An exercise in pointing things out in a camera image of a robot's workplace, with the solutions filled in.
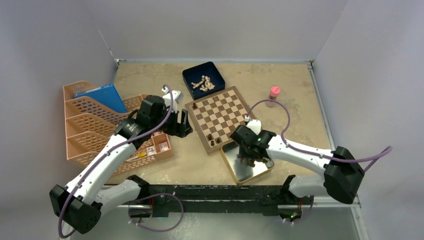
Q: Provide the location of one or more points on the dark blue square tray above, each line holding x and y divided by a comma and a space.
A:
194, 74

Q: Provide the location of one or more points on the pink lidded small bottle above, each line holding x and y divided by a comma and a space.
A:
273, 94

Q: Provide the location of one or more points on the wooden chess board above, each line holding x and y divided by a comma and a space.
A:
218, 114

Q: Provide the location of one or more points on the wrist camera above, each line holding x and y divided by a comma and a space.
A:
254, 124
172, 98

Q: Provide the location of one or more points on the metal gold-rimmed tin tray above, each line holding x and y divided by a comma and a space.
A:
240, 172

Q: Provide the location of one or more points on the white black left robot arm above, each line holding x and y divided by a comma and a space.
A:
80, 204

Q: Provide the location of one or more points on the pile of dark chess pieces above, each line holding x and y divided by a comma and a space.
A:
251, 162

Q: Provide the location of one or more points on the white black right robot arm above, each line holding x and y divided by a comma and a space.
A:
337, 174

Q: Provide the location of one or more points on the pile of light chess pieces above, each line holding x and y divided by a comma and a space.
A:
204, 85

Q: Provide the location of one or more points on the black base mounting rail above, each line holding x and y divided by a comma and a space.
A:
267, 200

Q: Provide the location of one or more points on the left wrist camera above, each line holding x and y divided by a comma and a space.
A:
172, 98

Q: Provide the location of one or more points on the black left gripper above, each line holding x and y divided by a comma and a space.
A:
179, 129

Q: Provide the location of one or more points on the blue folder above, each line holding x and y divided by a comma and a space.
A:
106, 95

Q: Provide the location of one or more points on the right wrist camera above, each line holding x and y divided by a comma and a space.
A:
254, 124

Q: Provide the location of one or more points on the orange plastic file organizer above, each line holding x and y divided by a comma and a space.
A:
88, 123

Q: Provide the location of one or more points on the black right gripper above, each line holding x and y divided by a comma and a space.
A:
244, 154

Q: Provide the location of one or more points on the orange plastic basket tray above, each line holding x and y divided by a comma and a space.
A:
155, 149

